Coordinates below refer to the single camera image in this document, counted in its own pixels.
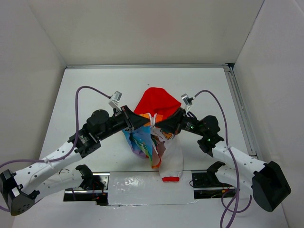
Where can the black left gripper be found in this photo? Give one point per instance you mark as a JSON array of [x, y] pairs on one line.
[[132, 120]]

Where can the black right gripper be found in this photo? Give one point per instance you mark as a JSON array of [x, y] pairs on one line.
[[175, 122]]

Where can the rainbow red kids jacket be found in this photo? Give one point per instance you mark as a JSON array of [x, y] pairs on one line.
[[161, 147]]

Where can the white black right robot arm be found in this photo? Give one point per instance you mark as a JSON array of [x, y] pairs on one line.
[[265, 182]]

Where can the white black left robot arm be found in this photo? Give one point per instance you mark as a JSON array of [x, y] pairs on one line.
[[22, 189]]

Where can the white foil tape sheet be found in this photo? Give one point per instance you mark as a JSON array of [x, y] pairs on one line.
[[147, 188]]

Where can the metal base mounting plate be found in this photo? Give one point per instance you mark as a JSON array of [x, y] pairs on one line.
[[205, 186]]

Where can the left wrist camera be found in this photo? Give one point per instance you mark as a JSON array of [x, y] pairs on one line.
[[115, 99]]

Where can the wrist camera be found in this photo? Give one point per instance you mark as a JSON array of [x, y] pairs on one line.
[[115, 99], [188, 102]]

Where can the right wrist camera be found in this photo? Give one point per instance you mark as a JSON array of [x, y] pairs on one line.
[[188, 102]]

